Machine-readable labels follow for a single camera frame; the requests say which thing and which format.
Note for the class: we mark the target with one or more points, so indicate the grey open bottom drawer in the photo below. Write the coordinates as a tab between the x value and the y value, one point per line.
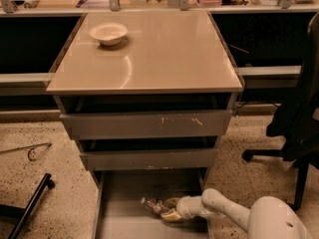
121	214

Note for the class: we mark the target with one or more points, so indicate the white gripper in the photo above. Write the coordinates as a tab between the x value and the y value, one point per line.
182	206

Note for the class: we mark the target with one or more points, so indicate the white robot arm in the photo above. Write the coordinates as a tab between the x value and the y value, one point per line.
268	217

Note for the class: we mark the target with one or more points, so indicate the grey middle drawer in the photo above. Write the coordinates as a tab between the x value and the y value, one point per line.
148	159

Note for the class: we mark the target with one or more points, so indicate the black office chair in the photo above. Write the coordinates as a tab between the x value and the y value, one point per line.
296	119

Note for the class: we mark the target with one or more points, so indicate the grey drawer cabinet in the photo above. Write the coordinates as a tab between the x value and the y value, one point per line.
170	60

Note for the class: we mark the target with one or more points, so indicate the black chair base leg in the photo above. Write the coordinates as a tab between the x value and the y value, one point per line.
19	215

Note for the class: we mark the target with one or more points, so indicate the metal rod on floor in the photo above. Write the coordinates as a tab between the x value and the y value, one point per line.
30	149

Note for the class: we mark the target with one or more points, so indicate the white paper bowl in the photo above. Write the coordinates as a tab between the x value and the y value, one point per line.
109	34

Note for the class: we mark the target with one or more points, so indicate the clear plastic water bottle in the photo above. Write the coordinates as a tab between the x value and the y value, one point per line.
155	206

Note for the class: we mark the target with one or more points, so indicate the grey top drawer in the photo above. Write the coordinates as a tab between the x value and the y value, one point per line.
146	125

